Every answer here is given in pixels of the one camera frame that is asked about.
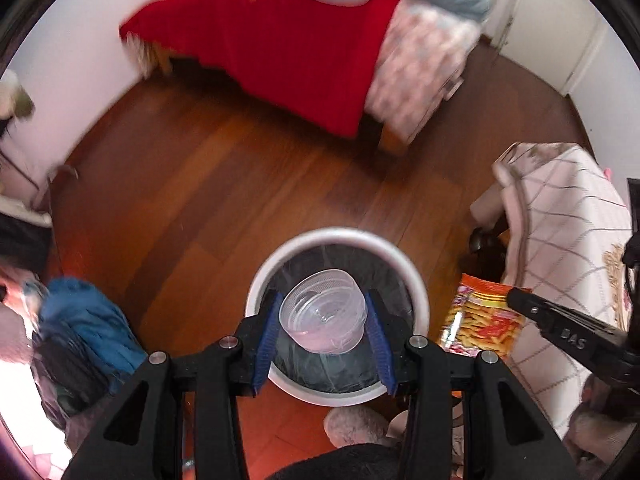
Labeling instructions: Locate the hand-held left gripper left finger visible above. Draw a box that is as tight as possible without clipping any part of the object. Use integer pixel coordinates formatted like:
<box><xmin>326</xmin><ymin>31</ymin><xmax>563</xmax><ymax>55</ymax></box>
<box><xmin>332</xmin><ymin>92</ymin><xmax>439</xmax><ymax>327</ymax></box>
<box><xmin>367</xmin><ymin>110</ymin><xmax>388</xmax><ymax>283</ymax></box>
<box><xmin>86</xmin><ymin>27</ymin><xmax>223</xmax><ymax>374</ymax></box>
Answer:
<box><xmin>62</xmin><ymin>289</ymin><xmax>284</xmax><ymax>480</ymax></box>

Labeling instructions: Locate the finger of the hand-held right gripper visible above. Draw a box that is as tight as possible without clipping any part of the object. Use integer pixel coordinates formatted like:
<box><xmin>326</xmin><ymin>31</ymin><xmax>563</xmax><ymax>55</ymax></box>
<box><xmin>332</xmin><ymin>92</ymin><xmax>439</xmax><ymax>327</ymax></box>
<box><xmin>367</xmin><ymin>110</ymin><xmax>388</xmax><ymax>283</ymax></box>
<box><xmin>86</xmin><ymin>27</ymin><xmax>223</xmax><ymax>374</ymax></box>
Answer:
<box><xmin>506</xmin><ymin>286</ymin><xmax>629</xmax><ymax>369</ymax></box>

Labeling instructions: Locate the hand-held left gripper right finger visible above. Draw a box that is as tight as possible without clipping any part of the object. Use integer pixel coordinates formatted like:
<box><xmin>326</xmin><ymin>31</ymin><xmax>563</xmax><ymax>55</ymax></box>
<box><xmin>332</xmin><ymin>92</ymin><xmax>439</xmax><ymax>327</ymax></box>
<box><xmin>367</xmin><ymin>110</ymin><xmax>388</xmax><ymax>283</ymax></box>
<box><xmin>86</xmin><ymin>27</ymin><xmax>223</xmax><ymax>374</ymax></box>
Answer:
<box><xmin>364</xmin><ymin>289</ymin><xmax>581</xmax><ymax>480</ymax></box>

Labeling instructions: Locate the clear plastic cup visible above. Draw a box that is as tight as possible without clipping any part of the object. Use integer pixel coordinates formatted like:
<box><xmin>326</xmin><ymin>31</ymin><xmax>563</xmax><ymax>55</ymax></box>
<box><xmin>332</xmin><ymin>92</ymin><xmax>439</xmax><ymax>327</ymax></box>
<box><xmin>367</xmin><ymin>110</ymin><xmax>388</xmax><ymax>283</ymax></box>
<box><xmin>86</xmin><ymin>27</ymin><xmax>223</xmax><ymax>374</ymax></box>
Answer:
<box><xmin>278</xmin><ymin>269</ymin><xmax>369</xmax><ymax>354</ymax></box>

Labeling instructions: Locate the orange snack packet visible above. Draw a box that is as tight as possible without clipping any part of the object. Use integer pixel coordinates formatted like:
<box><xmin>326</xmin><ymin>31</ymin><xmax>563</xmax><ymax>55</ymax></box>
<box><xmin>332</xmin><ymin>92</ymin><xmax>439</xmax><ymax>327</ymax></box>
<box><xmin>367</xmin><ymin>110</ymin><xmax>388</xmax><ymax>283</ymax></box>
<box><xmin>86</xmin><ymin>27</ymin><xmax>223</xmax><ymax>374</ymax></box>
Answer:
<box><xmin>437</xmin><ymin>273</ymin><xmax>527</xmax><ymax>359</ymax></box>

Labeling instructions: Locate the white trash bin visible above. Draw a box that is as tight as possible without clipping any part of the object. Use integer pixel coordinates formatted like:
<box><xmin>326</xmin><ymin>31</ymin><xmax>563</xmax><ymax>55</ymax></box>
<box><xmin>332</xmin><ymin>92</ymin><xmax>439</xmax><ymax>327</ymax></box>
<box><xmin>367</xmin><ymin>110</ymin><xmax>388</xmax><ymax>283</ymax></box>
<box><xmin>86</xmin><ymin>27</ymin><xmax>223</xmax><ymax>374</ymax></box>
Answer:
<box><xmin>244</xmin><ymin>227</ymin><xmax>431</xmax><ymax>407</ymax></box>

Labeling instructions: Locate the grey fuzzy slipper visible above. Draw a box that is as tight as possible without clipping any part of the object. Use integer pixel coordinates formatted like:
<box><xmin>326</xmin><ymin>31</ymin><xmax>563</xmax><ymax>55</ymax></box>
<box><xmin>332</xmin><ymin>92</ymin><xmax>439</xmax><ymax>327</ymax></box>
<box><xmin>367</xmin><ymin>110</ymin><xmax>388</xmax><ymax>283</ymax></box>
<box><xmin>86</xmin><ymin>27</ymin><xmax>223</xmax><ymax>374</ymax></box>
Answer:
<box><xmin>323</xmin><ymin>406</ymin><xmax>397</xmax><ymax>449</ymax></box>

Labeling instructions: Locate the person's dark clothing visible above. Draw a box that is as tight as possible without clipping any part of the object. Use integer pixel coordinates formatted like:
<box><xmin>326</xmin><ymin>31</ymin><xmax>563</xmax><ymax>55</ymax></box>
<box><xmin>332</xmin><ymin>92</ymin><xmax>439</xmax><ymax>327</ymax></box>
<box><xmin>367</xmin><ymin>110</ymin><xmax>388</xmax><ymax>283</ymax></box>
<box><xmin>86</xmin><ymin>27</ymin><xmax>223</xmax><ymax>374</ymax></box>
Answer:
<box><xmin>264</xmin><ymin>442</ymin><xmax>402</xmax><ymax>480</ymax></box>

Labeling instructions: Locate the blue cloth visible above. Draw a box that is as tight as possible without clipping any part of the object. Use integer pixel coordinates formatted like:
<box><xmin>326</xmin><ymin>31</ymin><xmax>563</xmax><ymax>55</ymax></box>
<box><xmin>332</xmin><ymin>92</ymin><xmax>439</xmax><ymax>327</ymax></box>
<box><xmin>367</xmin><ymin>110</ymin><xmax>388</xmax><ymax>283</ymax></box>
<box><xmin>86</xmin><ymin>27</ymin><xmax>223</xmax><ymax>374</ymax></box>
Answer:
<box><xmin>37</xmin><ymin>276</ymin><xmax>149</xmax><ymax>377</ymax></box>

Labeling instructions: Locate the pile of dark clothes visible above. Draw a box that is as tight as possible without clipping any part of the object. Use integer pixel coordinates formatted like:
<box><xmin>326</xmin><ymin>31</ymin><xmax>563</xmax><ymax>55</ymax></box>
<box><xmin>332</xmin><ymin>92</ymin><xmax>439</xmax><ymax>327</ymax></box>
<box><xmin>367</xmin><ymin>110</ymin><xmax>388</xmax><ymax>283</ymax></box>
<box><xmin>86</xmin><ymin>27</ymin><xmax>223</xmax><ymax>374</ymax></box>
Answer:
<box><xmin>30</xmin><ymin>332</ymin><xmax>121</xmax><ymax>431</ymax></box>

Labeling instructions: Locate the pink floral bed sheet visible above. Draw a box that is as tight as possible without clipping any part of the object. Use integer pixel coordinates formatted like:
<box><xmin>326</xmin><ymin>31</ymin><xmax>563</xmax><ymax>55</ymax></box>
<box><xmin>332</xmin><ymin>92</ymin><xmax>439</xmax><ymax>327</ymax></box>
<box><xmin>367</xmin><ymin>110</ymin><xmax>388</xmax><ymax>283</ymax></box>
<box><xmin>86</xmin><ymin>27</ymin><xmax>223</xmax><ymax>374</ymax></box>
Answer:
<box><xmin>366</xmin><ymin>0</ymin><xmax>483</xmax><ymax>144</ymax></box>

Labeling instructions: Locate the red blanket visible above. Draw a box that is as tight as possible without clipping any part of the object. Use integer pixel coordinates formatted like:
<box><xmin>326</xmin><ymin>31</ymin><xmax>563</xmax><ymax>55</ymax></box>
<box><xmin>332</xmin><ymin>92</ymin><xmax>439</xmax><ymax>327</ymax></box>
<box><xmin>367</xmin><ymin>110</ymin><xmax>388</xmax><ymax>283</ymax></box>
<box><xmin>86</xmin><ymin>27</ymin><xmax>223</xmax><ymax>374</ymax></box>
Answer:
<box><xmin>120</xmin><ymin>0</ymin><xmax>406</xmax><ymax>139</ymax></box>

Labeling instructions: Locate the white door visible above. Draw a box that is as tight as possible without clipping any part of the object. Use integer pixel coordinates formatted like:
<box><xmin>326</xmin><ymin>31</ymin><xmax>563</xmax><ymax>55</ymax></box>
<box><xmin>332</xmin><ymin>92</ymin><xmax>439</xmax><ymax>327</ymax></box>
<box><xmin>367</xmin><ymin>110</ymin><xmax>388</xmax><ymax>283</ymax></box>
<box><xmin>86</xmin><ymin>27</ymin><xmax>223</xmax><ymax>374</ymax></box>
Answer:
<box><xmin>492</xmin><ymin>0</ymin><xmax>617</xmax><ymax>97</ymax></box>

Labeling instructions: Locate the white plush toy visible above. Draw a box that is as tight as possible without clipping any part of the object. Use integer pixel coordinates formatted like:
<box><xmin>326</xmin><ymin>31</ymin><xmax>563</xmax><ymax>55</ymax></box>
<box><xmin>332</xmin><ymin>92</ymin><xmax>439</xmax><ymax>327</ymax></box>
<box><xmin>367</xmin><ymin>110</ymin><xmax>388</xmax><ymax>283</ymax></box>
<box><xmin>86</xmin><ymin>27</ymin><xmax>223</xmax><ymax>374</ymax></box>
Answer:
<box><xmin>0</xmin><ymin>69</ymin><xmax>36</xmax><ymax>122</ymax></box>

